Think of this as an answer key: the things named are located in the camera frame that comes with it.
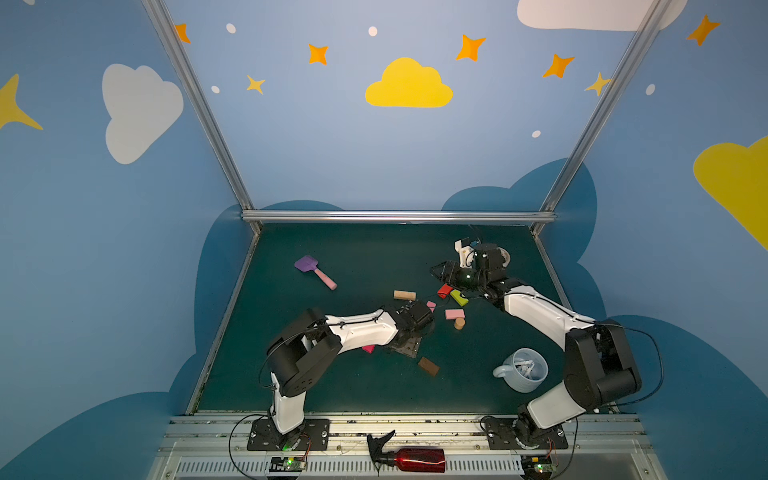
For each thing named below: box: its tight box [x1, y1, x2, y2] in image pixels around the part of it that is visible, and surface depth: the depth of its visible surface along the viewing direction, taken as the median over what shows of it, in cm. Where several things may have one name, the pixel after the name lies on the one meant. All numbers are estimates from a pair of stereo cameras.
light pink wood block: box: [445, 309, 465, 320], surface depth 98 cm
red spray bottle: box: [367, 430, 446, 477], surface depth 70 cm
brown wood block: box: [418, 357, 440, 377], surface depth 87 cm
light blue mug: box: [492, 348, 549, 393], surface depth 83 cm
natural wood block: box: [393, 290, 417, 301], surface depth 103 cm
